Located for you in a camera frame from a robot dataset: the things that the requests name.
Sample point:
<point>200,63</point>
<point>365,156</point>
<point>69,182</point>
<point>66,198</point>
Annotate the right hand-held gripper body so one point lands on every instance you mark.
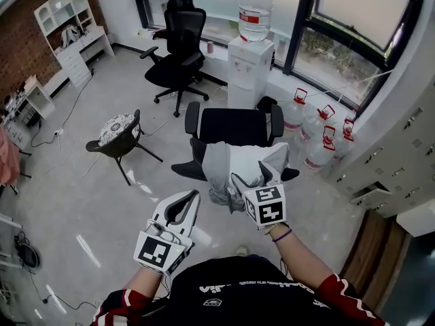
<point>268,209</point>

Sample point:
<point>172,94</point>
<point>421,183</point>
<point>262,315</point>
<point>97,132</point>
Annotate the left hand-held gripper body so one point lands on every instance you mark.
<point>156,251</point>

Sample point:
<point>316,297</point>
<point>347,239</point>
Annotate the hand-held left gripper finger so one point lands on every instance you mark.
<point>160,209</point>
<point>192,216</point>

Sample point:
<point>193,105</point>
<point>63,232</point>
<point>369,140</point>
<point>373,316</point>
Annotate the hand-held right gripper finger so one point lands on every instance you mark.
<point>240,183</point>
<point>270,175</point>

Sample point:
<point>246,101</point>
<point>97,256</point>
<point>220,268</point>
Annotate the grey white garment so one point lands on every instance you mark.
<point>238,161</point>

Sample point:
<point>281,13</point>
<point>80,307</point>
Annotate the black low-back office chair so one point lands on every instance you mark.
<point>234,126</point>

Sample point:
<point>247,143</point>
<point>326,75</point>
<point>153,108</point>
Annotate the person's left forearm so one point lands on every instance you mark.
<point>146,284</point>

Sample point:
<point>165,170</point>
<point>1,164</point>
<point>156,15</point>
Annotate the person's right forearm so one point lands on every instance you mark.
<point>302,260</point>

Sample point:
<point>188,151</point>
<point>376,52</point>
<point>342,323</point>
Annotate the black four-legged chair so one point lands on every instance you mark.
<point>119,144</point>

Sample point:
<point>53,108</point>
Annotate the black high-back office chair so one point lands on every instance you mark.
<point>181,46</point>

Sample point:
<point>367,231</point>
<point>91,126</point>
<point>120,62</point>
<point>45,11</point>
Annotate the purple wristband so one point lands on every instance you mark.
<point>282,237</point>

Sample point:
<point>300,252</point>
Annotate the person's black and red shirt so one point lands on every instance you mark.
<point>244,294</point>

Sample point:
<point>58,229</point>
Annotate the patterned seat cushion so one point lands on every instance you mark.
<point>115,127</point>

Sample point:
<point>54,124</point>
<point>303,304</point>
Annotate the white water dispenser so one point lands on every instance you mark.
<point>246,70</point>

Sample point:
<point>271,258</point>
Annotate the dark bottle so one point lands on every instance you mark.
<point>272,59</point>

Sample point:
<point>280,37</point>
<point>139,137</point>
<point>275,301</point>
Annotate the wooden plank platform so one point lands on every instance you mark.
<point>374,263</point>

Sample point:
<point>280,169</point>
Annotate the grey metal lockers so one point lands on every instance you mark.
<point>394,155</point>

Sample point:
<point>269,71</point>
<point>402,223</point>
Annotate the black round floor device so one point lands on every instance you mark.
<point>29,256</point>

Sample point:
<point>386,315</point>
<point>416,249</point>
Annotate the white power strip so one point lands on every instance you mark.
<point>58,132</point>

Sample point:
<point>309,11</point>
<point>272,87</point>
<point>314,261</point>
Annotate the pink cup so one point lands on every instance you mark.
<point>210,47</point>

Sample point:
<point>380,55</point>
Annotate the white box cabinet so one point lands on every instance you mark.
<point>418,219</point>

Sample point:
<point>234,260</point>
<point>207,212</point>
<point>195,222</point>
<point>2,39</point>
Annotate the clear water bottle red label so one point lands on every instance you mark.
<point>255,15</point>

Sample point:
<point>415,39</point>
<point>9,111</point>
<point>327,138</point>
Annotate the small white side table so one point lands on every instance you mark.
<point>39,97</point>

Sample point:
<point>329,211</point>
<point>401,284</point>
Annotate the white desk with shelf hutch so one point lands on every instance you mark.
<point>74,53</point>

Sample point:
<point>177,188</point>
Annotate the grey backpack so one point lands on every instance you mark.
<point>70,34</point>

